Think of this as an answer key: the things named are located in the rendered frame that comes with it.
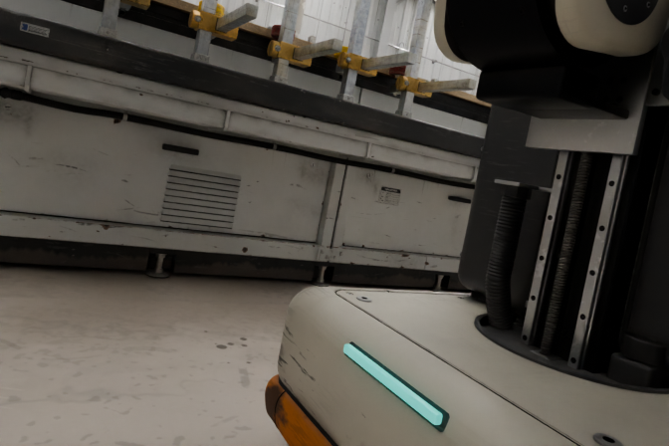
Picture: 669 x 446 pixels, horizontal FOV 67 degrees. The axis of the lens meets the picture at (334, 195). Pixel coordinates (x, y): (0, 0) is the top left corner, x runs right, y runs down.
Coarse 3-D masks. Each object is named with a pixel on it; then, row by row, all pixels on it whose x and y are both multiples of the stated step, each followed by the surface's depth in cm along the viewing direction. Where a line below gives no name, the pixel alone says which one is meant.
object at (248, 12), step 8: (240, 8) 129; (248, 8) 125; (256, 8) 126; (224, 16) 141; (232, 16) 134; (240, 16) 128; (248, 16) 126; (256, 16) 126; (224, 24) 140; (232, 24) 137; (240, 24) 135
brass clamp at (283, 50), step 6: (270, 42) 158; (276, 42) 157; (282, 42) 157; (270, 48) 158; (276, 48) 156; (282, 48) 157; (288, 48) 158; (294, 48) 159; (270, 54) 157; (276, 54) 157; (282, 54) 157; (288, 54) 158; (288, 60) 159; (294, 60) 159; (300, 60) 160; (306, 60) 161; (300, 66) 165; (306, 66) 163
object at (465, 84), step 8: (456, 80) 167; (464, 80) 164; (472, 80) 162; (392, 88) 198; (424, 88) 181; (432, 88) 177; (440, 88) 174; (448, 88) 170; (456, 88) 167; (464, 88) 164; (472, 88) 163
